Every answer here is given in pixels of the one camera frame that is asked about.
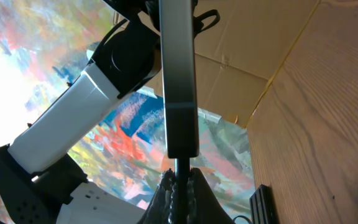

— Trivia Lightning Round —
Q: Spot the black base rail with green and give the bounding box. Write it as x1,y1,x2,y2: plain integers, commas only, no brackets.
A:
249,184,279,224

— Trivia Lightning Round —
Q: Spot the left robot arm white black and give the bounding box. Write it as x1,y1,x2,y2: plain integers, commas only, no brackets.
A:
0,1,220,223

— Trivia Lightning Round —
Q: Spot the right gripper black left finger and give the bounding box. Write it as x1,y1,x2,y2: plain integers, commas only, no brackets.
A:
137,169,179,224

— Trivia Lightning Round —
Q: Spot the brown cardboard panel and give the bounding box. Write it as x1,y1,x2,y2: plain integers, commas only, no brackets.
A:
112,0,323,129

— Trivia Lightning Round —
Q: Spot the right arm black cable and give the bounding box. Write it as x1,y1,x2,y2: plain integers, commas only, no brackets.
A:
232,215,253,224

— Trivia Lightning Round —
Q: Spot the colourful painted backdrop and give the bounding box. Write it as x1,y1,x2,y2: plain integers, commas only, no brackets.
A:
0,1,254,223

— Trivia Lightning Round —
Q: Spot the Galaxy smartphone with reflective screen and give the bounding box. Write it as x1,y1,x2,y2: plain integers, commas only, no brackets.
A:
159,0,199,159

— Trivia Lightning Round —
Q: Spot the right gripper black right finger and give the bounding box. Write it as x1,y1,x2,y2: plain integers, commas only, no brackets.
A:
187,167,234,224

